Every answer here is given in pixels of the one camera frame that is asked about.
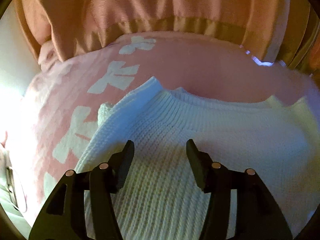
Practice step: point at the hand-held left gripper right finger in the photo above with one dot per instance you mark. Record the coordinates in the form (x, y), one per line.
(196, 160)

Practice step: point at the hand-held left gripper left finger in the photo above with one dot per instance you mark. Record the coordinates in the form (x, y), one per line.
(124, 160)

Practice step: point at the white black red knit sweater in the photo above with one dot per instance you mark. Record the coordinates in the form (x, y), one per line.
(200, 140)

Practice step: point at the orange curtain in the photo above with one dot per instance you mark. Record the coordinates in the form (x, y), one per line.
(140, 2)

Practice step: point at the pink blanket with white bows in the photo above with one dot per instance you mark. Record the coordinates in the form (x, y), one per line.
(200, 67)

